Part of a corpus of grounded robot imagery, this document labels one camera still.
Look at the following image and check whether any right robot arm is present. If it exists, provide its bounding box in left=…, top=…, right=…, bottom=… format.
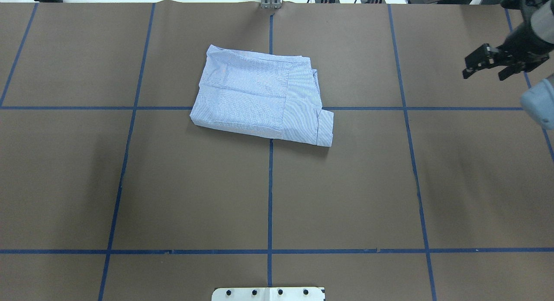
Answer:
left=462, top=0, right=554, bottom=130

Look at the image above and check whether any white camera pillar with base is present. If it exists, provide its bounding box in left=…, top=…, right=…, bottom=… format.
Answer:
left=211, top=287, right=326, bottom=301

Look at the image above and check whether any light blue striped shirt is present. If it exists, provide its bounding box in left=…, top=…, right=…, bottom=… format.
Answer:
left=190, top=45, right=334, bottom=147

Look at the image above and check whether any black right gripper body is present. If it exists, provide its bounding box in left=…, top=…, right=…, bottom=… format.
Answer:
left=465, top=20, right=554, bottom=73

